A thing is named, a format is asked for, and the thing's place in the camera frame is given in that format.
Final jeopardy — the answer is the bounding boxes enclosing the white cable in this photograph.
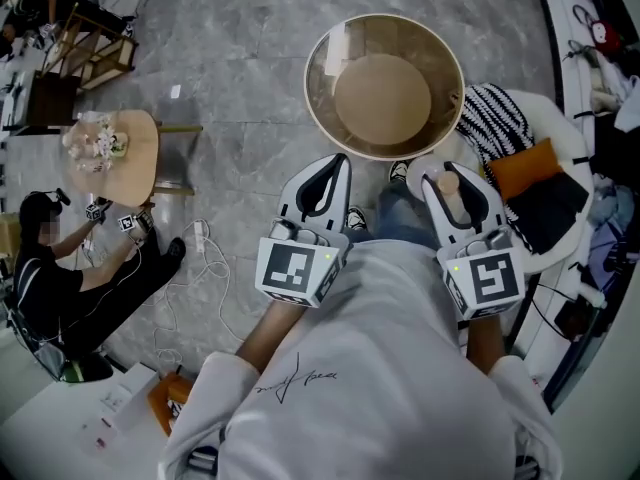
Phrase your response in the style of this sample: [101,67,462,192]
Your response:
[152,220,241,369]

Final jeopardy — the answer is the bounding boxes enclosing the person's white t-shirt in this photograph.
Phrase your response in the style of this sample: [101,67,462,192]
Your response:
[159,240,564,480]

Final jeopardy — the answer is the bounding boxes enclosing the orange chair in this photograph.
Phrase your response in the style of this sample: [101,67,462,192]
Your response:
[146,371,196,437]

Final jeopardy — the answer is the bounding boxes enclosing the pale flower bouquet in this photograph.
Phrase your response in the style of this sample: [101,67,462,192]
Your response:
[62,111,132,173]

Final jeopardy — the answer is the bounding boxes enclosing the white fluffy armchair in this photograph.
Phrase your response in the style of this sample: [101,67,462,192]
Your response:
[452,87,596,274]

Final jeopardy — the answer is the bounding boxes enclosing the person's left forearm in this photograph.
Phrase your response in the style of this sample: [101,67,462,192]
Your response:
[234,297,306,374]

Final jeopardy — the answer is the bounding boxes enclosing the person's right shoe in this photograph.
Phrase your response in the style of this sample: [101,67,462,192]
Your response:
[388,160,414,184]

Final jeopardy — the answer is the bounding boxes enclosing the black flat device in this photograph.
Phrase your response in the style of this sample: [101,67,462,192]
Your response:
[554,297,596,342]

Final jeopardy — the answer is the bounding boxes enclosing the red white bag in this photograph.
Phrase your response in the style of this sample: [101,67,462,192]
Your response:
[572,5,624,54]

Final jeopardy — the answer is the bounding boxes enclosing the white power strip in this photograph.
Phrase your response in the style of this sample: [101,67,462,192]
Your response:
[192,219,210,254]

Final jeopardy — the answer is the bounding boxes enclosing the black cushion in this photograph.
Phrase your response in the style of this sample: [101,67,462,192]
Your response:
[507,171,591,255]

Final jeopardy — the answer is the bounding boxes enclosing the orange cushion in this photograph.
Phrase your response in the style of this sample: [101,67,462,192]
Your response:
[487,137,566,202]

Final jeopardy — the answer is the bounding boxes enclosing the white desk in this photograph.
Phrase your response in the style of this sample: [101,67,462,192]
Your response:
[0,362,174,480]

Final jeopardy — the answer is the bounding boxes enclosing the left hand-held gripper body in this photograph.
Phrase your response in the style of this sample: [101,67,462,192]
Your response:
[254,216,354,309]

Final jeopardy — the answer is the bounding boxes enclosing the light wooden side table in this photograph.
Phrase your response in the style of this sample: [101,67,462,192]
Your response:
[67,109,204,209]

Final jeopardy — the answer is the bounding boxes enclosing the dark wooden cabinet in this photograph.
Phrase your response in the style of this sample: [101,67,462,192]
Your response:
[24,70,81,129]

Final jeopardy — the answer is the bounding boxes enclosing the round glass-top table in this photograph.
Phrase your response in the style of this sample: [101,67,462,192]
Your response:
[303,13,466,162]

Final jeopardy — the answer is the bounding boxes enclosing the green black bag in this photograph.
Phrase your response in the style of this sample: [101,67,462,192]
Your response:
[62,352,114,384]

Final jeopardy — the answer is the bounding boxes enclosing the purple blue clothes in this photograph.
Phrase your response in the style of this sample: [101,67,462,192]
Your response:
[587,185,640,289]

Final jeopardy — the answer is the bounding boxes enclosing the person's right forearm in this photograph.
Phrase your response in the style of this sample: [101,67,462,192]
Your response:
[464,312,514,374]

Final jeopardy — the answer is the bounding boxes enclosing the white cylindrical device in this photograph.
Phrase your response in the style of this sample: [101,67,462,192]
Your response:
[579,282,609,309]

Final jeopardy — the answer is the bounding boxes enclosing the person's blue jeans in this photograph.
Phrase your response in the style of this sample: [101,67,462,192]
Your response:
[344,182,441,249]

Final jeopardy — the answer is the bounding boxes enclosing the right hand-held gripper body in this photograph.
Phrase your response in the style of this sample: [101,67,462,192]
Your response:
[435,229,526,322]

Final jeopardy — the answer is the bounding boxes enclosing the white cardboard box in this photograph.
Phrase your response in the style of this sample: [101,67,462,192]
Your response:
[97,362,161,429]

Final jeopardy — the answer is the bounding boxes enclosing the wooden shelf rack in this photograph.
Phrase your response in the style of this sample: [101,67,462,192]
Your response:
[42,0,140,91]

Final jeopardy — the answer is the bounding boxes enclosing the white window bench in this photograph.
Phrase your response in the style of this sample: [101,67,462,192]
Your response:
[509,0,640,404]

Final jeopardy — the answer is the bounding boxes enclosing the black white striped blanket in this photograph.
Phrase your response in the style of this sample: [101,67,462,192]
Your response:
[455,82,536,229]

